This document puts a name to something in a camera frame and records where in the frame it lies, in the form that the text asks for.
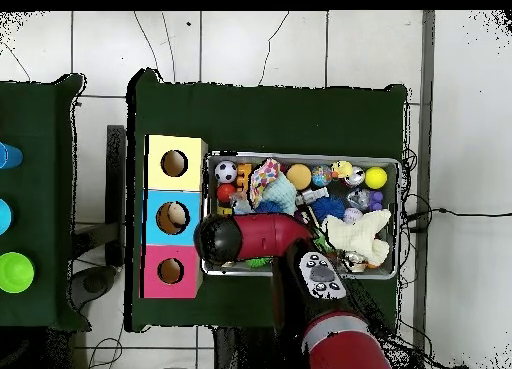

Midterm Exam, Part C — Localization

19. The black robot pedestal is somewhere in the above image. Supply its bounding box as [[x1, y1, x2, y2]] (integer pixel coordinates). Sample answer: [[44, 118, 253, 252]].
[[213, 326, 281, 369]]

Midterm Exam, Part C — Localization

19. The large multicoloured patterned cloth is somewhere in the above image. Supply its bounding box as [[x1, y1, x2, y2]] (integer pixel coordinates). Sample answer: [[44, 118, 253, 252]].
[[248, 157, 282, 208]]

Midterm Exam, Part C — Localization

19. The blue cup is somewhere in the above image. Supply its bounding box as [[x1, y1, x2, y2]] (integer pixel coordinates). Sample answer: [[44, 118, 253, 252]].
[[0, 198, 14, 236], [0, 141, 24, 170]]

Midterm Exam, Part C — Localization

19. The green cloth covered side table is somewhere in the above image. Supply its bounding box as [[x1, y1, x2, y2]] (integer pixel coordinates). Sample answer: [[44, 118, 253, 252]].
[[0, 73, 93, 332]]

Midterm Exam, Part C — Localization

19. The yellow plush toy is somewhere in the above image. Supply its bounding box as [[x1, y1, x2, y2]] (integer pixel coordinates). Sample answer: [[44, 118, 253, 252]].
[[330, 159, 354, 180]]

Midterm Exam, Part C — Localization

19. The wooden box with three holes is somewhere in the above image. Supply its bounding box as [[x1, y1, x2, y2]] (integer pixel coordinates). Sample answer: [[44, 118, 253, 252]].
[[139, 134, 209, 300]]

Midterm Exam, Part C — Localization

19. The yellow tennis ball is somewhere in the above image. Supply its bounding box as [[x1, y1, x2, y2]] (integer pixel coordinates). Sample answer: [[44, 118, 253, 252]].
[[364, 166, 389, 190]]

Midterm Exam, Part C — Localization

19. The black power cable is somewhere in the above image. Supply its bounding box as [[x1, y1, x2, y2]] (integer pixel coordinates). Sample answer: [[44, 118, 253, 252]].
[[405, 206, 512, 223]]

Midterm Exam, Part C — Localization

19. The blue spiky ball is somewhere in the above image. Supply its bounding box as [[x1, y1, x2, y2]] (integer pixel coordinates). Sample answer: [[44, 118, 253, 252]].
[[310, 195, 346, 224]]

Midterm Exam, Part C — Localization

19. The shallow wire mesh bin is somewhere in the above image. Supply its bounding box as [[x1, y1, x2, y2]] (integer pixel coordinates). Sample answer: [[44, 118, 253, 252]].
[[201, 146, 402, 281]]

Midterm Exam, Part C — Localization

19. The cream waffle cloth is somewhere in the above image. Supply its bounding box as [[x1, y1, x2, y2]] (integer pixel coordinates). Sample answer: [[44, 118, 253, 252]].
[[320, 208, 393, 268]]

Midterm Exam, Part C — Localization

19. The black and white soccer ball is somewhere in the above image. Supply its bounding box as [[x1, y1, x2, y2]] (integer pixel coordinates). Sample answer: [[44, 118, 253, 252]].
[[214, 160, 238, 184]]

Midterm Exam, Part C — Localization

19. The mint green waffle cloth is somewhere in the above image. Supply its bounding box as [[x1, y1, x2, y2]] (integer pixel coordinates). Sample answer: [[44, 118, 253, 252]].
[[261, 172, 299, 216]]

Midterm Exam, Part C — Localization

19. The dark green table cloth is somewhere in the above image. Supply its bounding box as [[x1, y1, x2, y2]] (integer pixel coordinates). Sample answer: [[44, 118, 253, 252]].
[[124, 68, 409, 338]]

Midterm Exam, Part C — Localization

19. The orange foam ball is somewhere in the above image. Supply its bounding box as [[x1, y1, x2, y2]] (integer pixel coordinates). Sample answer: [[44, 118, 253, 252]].
[[286, 162, 312, 191]]

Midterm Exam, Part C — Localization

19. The green cup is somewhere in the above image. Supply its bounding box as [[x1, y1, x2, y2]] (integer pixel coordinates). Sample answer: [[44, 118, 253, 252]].
[[0, 251, 36, 294]]

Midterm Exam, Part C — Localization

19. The small red ball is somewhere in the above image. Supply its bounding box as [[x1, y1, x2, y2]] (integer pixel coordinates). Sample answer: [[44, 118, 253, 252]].
[[216, 183, 237, 204]]

